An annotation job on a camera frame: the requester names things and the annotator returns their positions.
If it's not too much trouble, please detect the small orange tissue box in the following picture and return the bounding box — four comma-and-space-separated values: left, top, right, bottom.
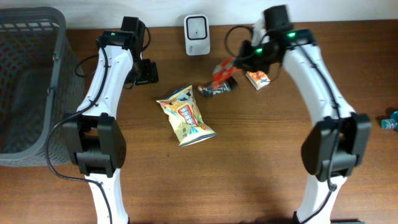
246, 71, 271, 90

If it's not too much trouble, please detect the orange red snack bag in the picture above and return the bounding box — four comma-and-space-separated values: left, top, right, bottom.
211, 57, 241, 90

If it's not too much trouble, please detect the beige chips bag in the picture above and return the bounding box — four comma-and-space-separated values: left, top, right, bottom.
156, 85, 218, 147

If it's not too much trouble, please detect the black snack packet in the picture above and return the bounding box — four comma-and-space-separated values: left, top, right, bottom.
198, 77, 238, 97

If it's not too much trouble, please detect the blue mouthwash bottle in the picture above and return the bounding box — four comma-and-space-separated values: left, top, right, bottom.
381, 111, 398, 131

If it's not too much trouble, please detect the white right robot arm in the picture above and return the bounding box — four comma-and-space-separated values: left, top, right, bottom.
234, 5, 371, 223

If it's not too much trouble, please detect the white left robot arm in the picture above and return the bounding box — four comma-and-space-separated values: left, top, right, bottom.
62, 16, 159, 223

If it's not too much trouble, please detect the white barcode scanner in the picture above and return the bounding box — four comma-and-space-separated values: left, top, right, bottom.
183, 14, 211, 56

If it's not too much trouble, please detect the dark grey plastic basket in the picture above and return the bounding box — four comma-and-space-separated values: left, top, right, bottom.
1, 7, 85, 167

